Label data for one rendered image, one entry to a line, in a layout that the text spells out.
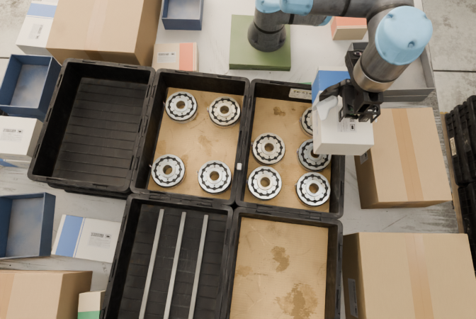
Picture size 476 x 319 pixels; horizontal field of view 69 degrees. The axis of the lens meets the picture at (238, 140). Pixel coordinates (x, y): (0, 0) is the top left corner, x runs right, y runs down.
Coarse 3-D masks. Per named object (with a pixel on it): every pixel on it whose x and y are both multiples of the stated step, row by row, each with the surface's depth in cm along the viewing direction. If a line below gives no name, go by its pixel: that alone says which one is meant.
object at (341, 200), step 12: (252, 84) 108; (276, 84) 108; (288, 84) 108; (300, 84) 108; (252, 96) 107; (240, 180) 100; (240, 192) 97; (240, 204) 96; (252, 204) 96; (264, 204) 96; (324, 216) 95; (336, 216) 95
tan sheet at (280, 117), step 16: (256, 112) 116; (272, 112) 116; (288, 112) 116; (256, 128) 114; (272, 128) 114; (288, 128) 114; (288, 144) 112; (288, 160) 110; (288, 176) 109; (288, 192) 107; (304, 208) 106; (320, 208) 106
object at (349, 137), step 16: (320, 80) 85; (336, 80) 85; (336, 112) 82; (320, 128) 81; (336, 128) 81; (352, 128) 81; (368, 128) 81; (320, 144) 81; (336, 144) 80; (352, 144) 80; (368, 144) 79
